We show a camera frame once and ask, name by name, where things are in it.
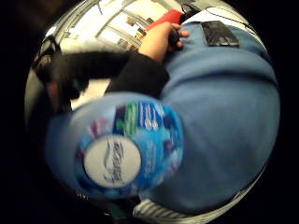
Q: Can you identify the blue bottle with colourful label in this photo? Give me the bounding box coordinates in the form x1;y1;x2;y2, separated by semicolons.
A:
44;91;187;201

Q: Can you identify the red flat object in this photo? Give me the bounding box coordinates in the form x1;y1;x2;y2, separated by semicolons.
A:
145;8;185;32

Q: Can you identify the small black object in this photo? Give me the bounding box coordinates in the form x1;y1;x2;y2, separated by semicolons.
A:
167;29;181;49

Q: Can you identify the black rectangular patch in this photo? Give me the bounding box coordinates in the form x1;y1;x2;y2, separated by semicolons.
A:
200;20;241;49

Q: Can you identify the thin black cable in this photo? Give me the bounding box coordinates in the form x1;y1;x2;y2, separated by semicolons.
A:
205;6;257;33

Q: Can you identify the striped white grey fabric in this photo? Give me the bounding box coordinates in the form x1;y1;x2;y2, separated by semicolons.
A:
133;186;250;224

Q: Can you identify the white shelving unit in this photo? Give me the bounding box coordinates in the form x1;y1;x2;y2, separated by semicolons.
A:
62;0;171;54

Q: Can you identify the large blue cloth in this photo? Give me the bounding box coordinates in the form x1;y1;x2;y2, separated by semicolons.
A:
139;21;281;217

